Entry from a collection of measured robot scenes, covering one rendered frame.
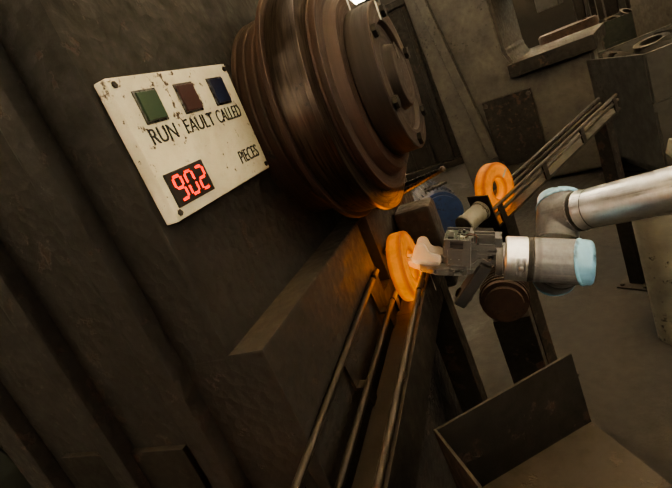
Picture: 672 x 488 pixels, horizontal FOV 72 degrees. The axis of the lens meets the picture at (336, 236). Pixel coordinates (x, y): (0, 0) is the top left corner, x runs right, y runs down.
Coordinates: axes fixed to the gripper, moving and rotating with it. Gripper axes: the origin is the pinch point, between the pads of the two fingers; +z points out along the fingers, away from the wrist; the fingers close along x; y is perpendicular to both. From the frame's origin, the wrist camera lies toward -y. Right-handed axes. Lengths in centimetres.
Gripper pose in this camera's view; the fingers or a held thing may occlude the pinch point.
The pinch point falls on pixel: (405, 261)
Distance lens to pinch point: 103.4
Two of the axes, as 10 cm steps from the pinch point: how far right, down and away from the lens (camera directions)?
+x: -3.1, 3.9, -8.7
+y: -0.9, -9.2, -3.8
